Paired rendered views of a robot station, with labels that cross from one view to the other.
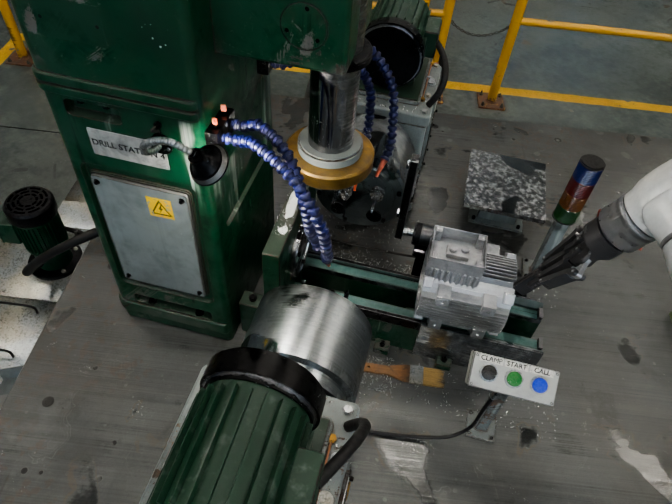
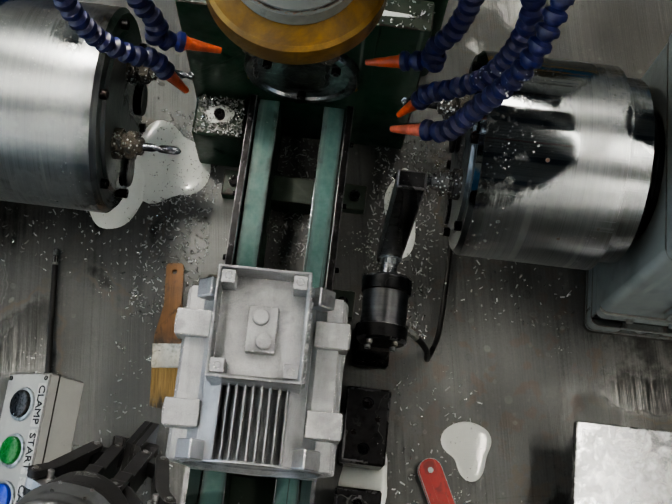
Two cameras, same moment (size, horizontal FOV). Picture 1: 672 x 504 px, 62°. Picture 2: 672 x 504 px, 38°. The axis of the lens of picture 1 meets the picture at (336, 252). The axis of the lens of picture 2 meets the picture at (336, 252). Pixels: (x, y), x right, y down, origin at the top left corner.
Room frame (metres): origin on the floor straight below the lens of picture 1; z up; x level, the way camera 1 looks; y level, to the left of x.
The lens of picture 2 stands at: (0.87, -0.50, 2.13)
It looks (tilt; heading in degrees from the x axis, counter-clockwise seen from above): 73 degrees down; 80
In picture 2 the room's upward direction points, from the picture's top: 7 degrees clockwise
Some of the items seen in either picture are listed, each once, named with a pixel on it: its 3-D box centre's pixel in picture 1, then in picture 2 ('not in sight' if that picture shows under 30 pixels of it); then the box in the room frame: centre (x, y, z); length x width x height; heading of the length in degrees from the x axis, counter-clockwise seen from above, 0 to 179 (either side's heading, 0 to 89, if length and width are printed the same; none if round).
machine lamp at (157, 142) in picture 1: (182, 151); not in sight; (0.70, 0.26, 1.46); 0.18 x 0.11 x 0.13; 80
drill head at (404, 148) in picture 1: (368, 164); (561, 164); (1.21, -0.07, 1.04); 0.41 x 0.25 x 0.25; 170
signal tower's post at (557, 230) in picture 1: (561, 222); not in sight; (1.09, -0.59, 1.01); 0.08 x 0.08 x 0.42; 80
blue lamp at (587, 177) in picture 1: (588, 171); not in sight; (1.09, -0.59, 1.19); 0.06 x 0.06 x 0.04
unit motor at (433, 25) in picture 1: (403, 72); not in sight; (1.51, -0.15, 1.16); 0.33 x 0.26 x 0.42; 170
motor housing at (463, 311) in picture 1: (463, 285); (259, 382); (0.83, -0.31, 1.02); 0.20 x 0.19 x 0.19; 81
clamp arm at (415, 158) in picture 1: (407, 199); (399, 222); (1.00, -0.16, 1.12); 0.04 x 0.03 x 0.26; 80
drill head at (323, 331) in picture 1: (296, 378); (5, 98); (0.54, 0.05, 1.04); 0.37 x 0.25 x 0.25; 170
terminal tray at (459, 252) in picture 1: (455, 256); (260, 330); (0.84, -0.27, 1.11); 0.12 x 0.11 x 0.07; 81
